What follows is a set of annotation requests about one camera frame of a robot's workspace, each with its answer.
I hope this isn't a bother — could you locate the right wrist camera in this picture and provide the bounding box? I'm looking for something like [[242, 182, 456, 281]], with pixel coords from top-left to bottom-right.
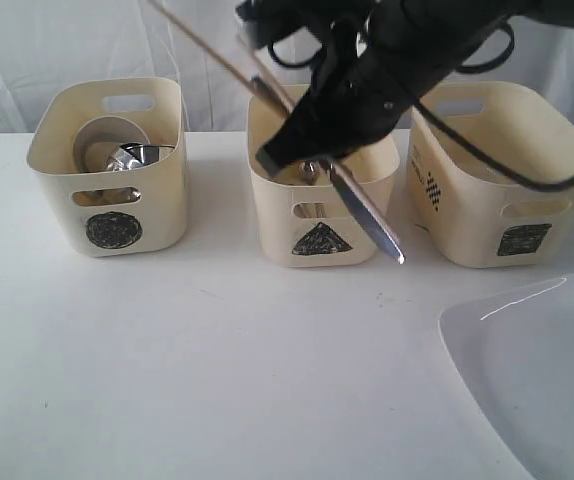
[[235, 0, 375, 50]]

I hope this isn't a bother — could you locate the cream bin with square mark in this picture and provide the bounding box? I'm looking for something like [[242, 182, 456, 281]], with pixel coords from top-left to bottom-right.
[[406, 81, 574, 268]]

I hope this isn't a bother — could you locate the cream bin with circle mark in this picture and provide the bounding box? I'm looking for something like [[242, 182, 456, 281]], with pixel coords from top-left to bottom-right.
[[27, 77, 189, 257]]

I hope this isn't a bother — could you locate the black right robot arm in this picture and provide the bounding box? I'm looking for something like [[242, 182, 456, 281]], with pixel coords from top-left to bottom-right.
[[236, 0, 574, 176]]

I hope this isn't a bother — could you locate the white backdrop curtain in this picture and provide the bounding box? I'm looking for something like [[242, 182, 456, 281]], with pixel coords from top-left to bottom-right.
[[0, 0, 574, 133]]

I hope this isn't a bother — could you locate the cream bin with triangle mark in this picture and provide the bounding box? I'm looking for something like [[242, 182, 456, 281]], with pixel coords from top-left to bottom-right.
[[246, 97, 400, 268]]

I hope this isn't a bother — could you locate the steel spoon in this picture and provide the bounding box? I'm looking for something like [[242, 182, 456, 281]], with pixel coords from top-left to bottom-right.
[[298, 161, 325, 218]]

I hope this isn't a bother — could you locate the large white square plate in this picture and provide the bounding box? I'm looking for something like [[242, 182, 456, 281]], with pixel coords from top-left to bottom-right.
[[439, 273, 574, 479]]

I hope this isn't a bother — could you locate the steel mug with angular handle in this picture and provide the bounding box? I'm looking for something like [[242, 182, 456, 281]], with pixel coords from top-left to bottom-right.
[[103, 142, 175, 204]]

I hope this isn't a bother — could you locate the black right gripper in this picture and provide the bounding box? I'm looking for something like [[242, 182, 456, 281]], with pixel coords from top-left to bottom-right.
[[256, 0, 508, 177]]

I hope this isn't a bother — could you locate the steel knife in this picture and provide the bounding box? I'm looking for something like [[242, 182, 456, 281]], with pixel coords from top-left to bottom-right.
[[249, 74, 406, 266]]

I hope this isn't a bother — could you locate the wooden chopstick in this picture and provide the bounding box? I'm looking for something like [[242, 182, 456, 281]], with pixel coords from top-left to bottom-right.
[[149, 1, 296, 119]]

